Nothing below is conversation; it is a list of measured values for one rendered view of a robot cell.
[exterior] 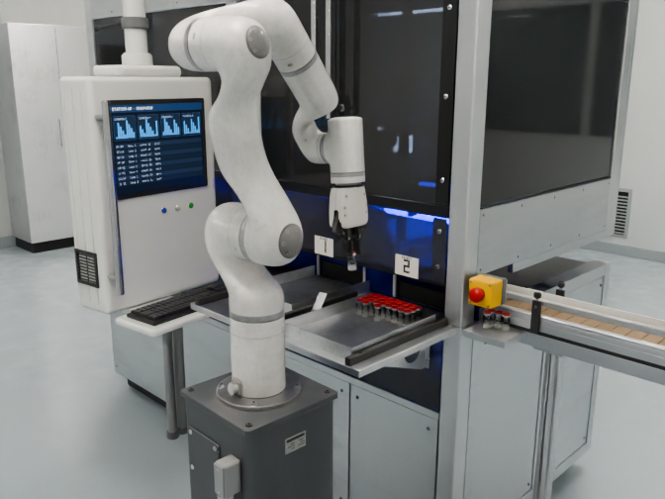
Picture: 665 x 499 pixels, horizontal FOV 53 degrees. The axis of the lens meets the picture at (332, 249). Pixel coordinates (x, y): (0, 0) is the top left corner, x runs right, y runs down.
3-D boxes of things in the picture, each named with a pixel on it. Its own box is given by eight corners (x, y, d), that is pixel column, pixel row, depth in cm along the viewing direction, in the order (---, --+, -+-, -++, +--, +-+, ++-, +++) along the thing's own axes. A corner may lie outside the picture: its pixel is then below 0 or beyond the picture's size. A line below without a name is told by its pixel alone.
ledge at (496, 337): (490, 323, 193) (490, 317, 193) (530, 335, 184) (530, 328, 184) (462, 336, 183) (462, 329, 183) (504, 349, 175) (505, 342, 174)
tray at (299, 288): (314, 274, 234) (314, 264, 233) (369, 290, 216) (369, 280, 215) (236, 296, 210) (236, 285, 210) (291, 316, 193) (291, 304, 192)
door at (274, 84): (243, 173, 242) (238, 1, 227) (335, 188, 210) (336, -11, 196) (242, 173, 241) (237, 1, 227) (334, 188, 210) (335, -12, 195)
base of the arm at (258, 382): (250, 420, 138) (247, 336, 133) (199, 390, 151) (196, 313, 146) (318, 392, 150) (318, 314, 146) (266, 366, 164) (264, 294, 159)
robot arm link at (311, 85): (246, 78, 147) (307, 172, 168) (305, 70, 138) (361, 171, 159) (263, 51, 151) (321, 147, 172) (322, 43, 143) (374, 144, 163)
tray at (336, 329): (365, 304, 203) (365, 293, 202) (434, 326, 185) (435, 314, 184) (280, 333, 179) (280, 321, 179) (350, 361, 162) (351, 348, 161)
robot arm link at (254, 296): (256, 327, 138) (253, 213, 132) (198, 308, 149) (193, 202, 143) (296, 312, 147) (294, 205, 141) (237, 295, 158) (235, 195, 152)
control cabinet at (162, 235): (188, 272, 264) (177, 67, 245) (222, 281, 253) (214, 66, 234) (72, 305, 225) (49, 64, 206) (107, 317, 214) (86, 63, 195)
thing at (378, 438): (264, 336, 414) (261, 196, 393) (588, 468, 274) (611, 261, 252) (115, 387, 345) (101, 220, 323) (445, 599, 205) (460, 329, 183)
